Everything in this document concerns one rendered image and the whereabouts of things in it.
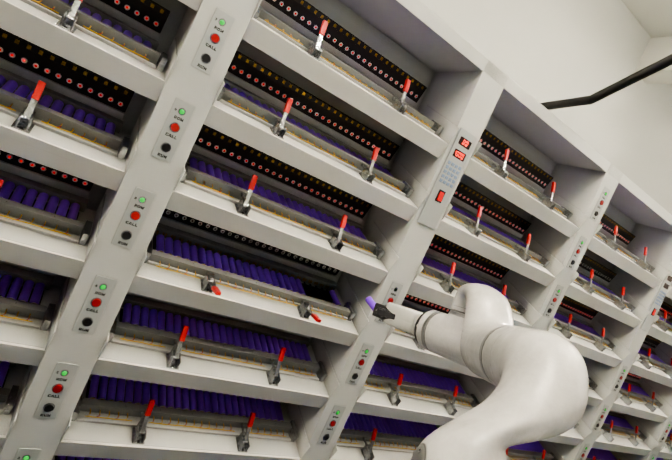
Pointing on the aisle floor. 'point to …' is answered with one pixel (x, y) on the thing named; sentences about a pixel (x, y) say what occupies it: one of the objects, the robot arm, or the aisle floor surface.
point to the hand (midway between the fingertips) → (383, 312)
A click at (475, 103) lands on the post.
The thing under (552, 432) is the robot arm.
